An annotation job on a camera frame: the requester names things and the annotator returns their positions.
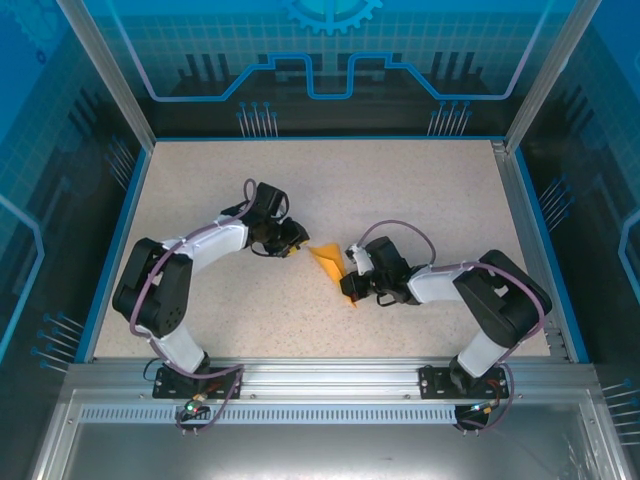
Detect orange cloth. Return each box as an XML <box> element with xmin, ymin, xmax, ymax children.
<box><xmin>306</xmin><ymin>240</ymin><xmax>360</xmax><ymax>310</ymax></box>

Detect aluminium side channel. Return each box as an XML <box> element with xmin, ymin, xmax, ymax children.
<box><xmin>491</xmin><ymin>139</ymin><xmax>571</xmax><ymax>362</ymax></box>

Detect blue table edge trim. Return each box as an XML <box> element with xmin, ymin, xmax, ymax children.
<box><xmin>74</xmin><ymin>135</ymin><xmax>592</xmax><ymax>364</ymax></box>

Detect grey metal tray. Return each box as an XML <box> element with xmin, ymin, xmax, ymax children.
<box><xmin>29</xmin><ymin>388</ymin><xmax>624</xmax><ymax>480</ymax></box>

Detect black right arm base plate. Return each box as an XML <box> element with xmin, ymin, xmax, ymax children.
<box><xmin>418</xmin><ymin>364</ymin><xmax>511</xmax><ymax>401</ymax></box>

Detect aluminium front rail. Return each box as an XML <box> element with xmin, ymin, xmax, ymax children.
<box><xmin>64</xmin><ymin>355</ymin><xmax>601</xmax><ymax>401</ymax></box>

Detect slotted grey cable duct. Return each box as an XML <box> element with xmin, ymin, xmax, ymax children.
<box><xmin>78</xmin><ymin>404</ymin><xmax>459</xmax><ymax>425</ymax></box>

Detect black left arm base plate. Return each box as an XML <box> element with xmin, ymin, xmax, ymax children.
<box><xmin>152</xmin><ymin>366</ymin><xmax>242</xmax><ymax>401</ymax></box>

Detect aluminium corner post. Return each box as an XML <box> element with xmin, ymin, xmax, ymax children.
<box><xmin>503</xmin><ymin>0</ymin><xmax>600</xmax><ymax>152</ymax></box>
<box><xmin>55</xmin><ymin>0</ymin><xmax>157</xmax><ymax>151</ymax></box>

